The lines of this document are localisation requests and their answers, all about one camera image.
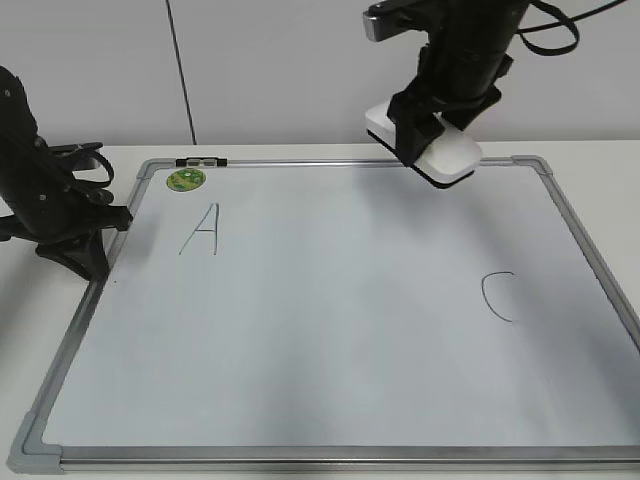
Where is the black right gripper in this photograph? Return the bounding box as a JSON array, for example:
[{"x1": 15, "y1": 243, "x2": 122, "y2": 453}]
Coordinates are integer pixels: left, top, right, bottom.
[{"x1": 388, "y1": 1, "x2": 526, "y2": 167}]

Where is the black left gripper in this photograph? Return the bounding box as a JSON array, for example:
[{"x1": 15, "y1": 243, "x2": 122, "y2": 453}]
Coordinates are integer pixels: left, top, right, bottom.
[{"x1": 1, "y1": 68, "x2": 132, "y2": 280}]

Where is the white whiteboard eraser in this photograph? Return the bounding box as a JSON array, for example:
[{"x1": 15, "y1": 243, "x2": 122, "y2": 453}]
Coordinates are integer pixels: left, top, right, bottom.
[{"x1": 365, "y1": 101, "x2": 483, "y2": 189}]

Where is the green round magnet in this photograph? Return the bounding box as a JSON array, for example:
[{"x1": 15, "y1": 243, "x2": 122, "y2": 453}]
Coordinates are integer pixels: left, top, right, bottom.
[{"x1": 166, "y1": 168, "x2": 206, "y2": 192}]

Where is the white framed whiteboard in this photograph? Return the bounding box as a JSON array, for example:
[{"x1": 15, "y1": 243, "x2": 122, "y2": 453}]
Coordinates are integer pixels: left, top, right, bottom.
[{"x1": 8, "y1": 156, "x2": 639, "y2": 474}]

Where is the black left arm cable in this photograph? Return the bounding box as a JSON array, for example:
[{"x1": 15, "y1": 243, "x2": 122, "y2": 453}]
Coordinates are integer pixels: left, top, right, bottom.
[{"x1": 47, "y1": 142, "x2": 115, "y2": 204}]

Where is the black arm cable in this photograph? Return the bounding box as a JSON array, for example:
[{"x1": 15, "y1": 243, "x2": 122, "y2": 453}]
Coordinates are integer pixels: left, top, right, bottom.
[
  {"x1": 517, "y1": 0, "x2": 624, "y2": 59},
  {"x1": 47, "y1": 142, "x2": 115, "y2": 204}
]

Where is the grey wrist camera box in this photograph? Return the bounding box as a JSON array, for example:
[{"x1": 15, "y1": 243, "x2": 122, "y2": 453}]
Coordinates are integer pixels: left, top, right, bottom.
[{"x1": 363, "y1": 0, "x2": 436, "y2": 42}]

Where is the black grey frame clip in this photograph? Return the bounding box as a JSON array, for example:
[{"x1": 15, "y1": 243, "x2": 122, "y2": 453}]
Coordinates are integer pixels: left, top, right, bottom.
[{"x1": 174, "y1": 157, "x2": 228, "y2": 168}]

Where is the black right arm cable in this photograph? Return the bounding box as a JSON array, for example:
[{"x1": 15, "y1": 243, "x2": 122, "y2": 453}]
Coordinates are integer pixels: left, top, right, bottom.
[{"x1": 517, "y1": 0, "x2": 624, "y2": 59}]

